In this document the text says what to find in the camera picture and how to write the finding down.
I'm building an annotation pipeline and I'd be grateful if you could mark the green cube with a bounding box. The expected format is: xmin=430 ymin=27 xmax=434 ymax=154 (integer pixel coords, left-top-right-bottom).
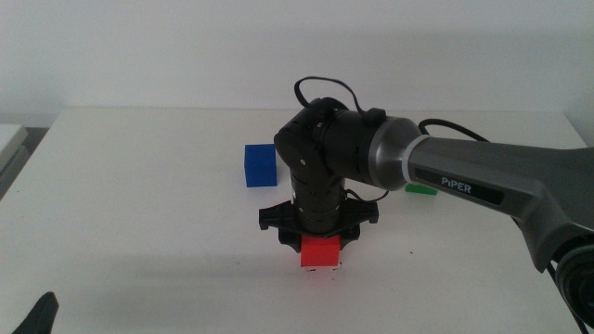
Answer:
xmin=404 ymin=183 xmax=439 ymax=197

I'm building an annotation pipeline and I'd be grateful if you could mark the black looped wrist cable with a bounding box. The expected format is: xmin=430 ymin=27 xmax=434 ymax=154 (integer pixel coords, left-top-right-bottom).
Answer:
xmin=293 ymin=75 xmax=387 ymax=124

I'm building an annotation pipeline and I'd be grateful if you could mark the red cube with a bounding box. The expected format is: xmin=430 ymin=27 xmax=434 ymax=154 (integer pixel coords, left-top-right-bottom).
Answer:
xmin=300 ymin=235 xmax=342 ymax=268

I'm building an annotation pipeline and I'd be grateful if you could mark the blue cube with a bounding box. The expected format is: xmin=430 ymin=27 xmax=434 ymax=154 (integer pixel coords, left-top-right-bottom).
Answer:
xmin=243 ymin=143 xmax=278 ymax=188

